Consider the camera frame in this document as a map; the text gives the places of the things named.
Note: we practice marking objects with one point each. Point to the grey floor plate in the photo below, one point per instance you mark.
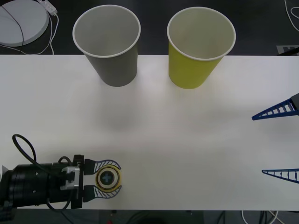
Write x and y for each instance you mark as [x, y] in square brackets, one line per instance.
[283, 49]

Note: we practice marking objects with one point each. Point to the grey plastic bin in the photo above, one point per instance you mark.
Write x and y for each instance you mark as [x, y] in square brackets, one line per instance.
[116, 70]

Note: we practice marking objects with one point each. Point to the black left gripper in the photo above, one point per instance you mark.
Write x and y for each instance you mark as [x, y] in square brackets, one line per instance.
[78, 198]

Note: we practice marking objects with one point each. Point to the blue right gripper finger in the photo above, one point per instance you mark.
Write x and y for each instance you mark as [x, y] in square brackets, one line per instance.
[265, 171]
[294, 101]

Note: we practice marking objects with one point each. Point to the white round disc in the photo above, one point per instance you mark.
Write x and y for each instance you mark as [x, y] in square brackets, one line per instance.
[30, 21]

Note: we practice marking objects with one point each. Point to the white power strip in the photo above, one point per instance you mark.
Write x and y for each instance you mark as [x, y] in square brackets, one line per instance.
[50, 7]

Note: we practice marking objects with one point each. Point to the yellow-green plastic bin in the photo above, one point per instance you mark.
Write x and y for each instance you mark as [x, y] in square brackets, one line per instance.
[189, 72]

